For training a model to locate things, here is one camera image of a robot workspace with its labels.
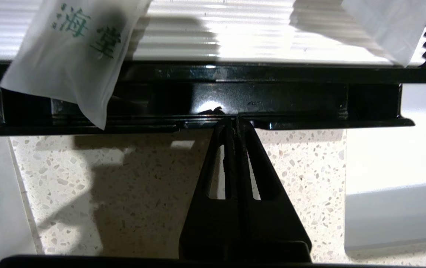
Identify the small square packet green label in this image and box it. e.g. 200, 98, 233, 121
341, 0, 426, 67
0, 138, 36, 268

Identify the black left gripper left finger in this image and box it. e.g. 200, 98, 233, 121
179, 118, 241, 260

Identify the long white packet green label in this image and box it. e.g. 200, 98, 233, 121
0, 0, 152, 131

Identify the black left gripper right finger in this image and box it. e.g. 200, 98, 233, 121
237, 118, 312, 262

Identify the black amenity tray with drawer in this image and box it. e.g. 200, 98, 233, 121
0, 0, 426, 137

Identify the white sink basin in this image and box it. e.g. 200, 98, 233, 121
345, 84, 426, 257

